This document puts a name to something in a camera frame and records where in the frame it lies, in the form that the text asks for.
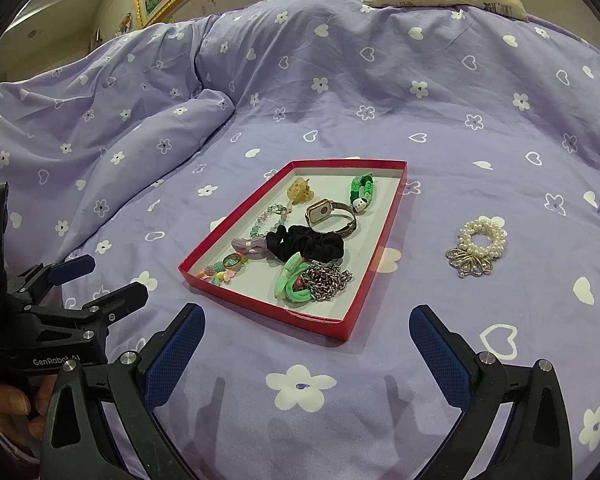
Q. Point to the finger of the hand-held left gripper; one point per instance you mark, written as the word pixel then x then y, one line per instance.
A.
pixel 72 268
pixel 125 300

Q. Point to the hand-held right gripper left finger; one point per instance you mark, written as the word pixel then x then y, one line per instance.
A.
pixel 175 355

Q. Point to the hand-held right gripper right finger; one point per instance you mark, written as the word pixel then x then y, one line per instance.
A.
pixel 440 355

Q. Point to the green plush hair clip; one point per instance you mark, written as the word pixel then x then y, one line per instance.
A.
pixel 292 265

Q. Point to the silver bangle watch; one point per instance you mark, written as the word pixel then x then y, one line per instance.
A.
pixel 317 212

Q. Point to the amber claw hair clip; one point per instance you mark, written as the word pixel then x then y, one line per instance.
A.
pixel 298 191

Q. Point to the red jewelry box tray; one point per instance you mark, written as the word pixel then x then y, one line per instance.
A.
pixel 330 180

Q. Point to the person's left hand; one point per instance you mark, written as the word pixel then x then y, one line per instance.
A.
pixel 10 407

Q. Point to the black scrunchie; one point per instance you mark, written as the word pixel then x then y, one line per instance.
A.
pixel 305 245

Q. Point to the purple flower print blanket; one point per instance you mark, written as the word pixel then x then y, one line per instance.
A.
pixel 380 85

